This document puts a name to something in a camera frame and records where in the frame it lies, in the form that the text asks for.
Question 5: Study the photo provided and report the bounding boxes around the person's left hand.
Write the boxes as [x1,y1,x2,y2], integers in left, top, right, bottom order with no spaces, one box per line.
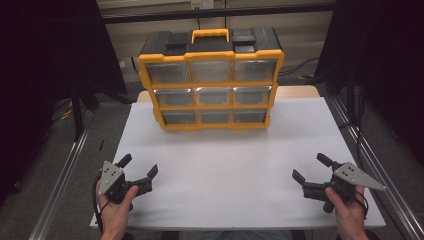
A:
[95,181,139,240]

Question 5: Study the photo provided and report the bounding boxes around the black stand leg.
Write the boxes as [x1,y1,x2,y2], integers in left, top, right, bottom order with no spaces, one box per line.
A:
[70,79,85,141]

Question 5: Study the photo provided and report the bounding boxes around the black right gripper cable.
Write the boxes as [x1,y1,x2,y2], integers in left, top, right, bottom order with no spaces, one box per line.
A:
[353,189,370,218]

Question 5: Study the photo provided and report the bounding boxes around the white wall socket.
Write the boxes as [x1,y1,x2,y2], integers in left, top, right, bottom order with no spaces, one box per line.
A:
[190,0,215,10]

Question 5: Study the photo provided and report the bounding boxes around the black curtain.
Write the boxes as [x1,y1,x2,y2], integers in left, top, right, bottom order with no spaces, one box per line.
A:
[313,0,424,164]
[0,0,128,208]

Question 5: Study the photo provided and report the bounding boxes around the black horizontal bar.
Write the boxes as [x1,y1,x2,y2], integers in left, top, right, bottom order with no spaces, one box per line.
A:
[99,2,336,25]

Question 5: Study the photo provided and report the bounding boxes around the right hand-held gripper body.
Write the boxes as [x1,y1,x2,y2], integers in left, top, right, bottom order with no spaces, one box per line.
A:
[301,161,388,214]

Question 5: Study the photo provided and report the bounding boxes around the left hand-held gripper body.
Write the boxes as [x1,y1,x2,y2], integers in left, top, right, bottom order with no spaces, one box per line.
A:
[98,160,154,205]

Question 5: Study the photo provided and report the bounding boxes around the aluminium floor rail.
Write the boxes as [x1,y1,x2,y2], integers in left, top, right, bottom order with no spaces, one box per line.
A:
[328,96,424,240]
[28,128,91,240]

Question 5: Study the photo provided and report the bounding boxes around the white table mat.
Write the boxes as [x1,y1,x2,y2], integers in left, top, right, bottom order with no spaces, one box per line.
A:
[89,96,387,231]

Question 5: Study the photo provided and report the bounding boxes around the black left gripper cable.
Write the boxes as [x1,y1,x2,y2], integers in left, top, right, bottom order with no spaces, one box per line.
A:
[92,174,105,225]

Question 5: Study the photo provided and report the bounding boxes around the yellow floor cable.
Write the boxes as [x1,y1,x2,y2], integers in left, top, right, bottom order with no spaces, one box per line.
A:
[59,99,75,121]

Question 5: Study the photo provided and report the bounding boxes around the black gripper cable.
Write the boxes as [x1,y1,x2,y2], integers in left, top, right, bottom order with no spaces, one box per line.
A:
[92,174,105,225]
[353,189,370,218]

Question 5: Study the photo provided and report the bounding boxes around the set of clear plastic drawers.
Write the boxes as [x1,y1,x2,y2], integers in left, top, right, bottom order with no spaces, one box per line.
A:
[146,59,278,125]

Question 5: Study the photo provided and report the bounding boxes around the yellow and black drawer cabinet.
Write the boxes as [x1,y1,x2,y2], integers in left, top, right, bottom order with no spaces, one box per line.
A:
[137,27,286,132]

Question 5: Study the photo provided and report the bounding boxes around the person's grey trousers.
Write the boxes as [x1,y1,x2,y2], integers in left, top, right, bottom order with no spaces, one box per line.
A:
[178,229,294,240]

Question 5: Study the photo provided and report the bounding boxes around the person's right hand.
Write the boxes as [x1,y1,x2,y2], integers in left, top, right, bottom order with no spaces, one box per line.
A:
[324,184,369,240]

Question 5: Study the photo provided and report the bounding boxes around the black floor cable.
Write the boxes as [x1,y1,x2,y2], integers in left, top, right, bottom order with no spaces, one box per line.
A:
[278,57,321,78]

